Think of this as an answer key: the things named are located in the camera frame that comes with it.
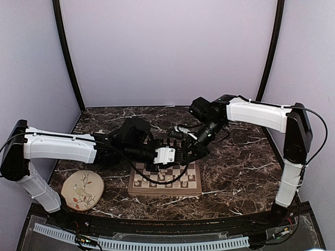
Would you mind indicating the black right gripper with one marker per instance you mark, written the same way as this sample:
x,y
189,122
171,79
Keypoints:
x,y
199,151

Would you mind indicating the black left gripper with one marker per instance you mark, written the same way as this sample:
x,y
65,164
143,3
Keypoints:
x,y
153,169

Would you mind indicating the wooden chess board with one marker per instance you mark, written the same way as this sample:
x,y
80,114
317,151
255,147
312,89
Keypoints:
x,y
172,182

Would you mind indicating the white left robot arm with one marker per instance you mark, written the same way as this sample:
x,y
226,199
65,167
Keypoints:
x,y
26,143

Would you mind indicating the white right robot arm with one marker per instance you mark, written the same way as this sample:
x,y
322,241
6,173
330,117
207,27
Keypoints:
x,y
291,122

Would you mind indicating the bird painted ceramic plate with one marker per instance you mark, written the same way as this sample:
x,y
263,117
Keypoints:
x,y
83,190

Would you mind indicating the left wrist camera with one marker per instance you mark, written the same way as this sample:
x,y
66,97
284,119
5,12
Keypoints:
x,y
164,155

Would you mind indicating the black front rail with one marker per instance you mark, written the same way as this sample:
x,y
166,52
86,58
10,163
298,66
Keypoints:
x,y
103,224

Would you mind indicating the grey slotted cable duct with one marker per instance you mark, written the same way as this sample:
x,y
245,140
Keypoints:
x,y
144,242

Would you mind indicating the right black frame post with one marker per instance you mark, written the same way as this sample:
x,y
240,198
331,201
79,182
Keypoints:
x,y
272,49

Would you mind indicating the black frame post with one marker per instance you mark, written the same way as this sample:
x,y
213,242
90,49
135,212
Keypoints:
x,y
272,49
66,53

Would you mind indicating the left black frame post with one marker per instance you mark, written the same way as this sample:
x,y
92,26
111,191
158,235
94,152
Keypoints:
x,y
66,53

